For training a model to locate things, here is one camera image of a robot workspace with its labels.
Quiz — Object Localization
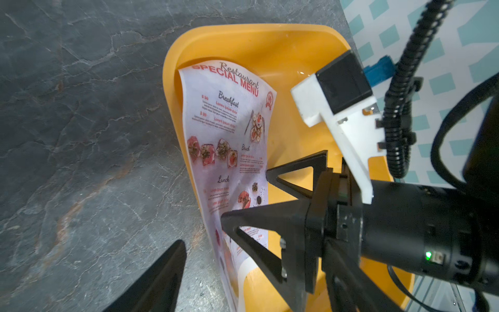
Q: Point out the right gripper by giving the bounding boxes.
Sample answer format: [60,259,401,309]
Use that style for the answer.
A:
[221,150,468,311]

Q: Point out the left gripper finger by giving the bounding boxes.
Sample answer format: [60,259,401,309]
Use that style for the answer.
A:
[105,240,187,311]

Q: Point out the red special menu sheet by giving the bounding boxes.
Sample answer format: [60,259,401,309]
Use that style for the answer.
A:
[179,60,277,311]

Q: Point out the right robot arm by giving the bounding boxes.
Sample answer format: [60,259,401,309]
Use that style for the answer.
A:
[221,76,498,311]

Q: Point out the yellow plastic tray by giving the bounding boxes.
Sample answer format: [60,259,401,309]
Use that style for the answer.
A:
[162,24,409,311]

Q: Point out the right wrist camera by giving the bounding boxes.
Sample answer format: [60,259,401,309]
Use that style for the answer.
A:
[291,50,387,205]

